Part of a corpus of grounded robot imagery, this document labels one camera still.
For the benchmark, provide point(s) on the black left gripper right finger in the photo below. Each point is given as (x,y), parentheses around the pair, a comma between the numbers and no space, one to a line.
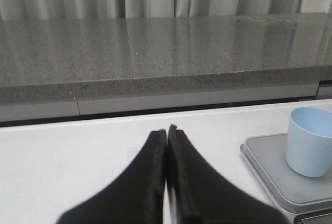
(199,194)

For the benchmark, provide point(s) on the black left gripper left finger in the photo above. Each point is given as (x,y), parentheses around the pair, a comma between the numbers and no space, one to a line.
(135,196)

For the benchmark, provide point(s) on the light blue plastic cup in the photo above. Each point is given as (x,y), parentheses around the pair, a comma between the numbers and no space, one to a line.
(308,149)

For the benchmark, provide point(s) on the silver digital kitchen scale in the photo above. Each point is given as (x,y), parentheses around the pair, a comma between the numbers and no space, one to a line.
(299,198)

